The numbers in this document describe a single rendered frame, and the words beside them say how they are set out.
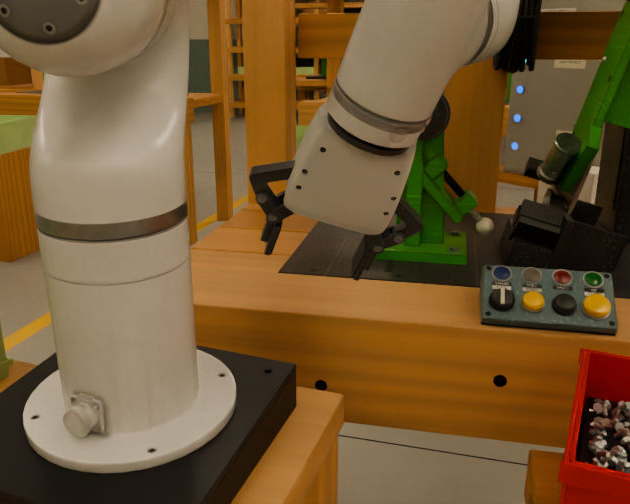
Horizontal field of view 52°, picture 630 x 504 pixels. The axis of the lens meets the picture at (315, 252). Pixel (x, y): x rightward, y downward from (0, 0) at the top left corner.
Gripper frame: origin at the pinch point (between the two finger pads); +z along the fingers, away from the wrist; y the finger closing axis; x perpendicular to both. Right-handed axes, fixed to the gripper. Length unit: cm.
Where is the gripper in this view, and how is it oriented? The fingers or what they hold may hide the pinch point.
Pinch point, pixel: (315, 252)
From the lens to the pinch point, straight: 64.9
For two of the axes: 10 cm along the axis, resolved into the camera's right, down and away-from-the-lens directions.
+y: -9.5, -2.7, -1.6
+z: -3.1, 7.0, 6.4
